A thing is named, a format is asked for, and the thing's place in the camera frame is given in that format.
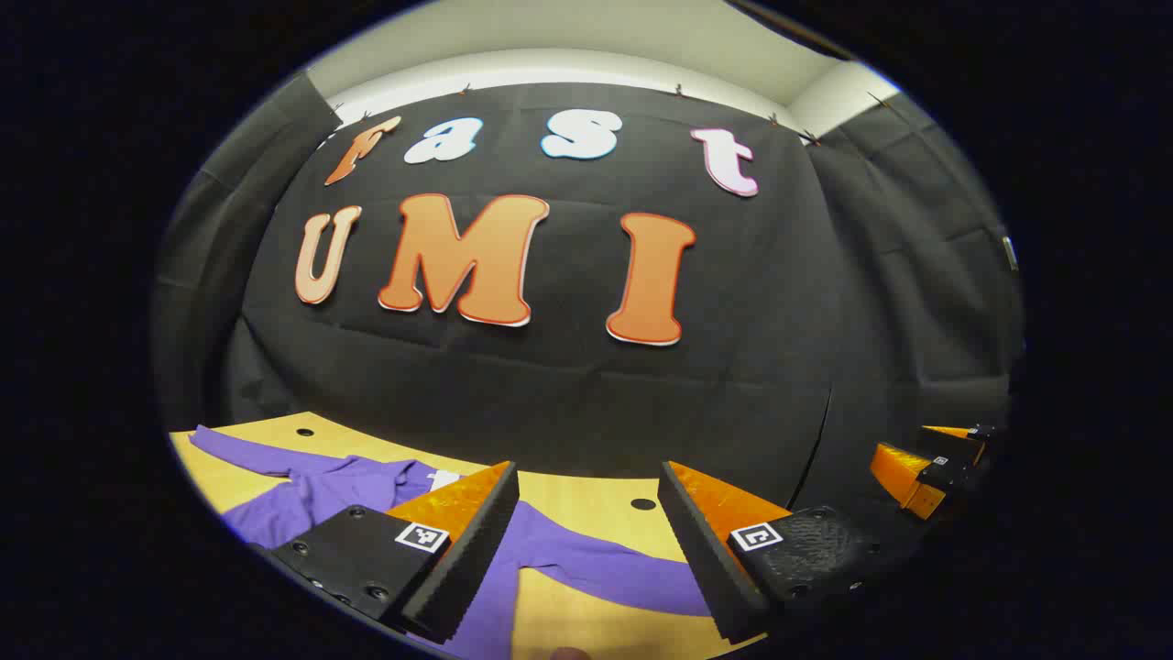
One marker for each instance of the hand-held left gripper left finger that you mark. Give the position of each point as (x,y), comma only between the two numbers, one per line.
(476,550)

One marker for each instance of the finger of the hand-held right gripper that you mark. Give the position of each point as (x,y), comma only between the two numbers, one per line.
(962,438)
(907,477)

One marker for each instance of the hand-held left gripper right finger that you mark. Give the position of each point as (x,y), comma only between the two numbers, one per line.
(706,559)

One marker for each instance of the purple knit garment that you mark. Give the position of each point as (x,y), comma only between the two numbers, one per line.
(586,559)

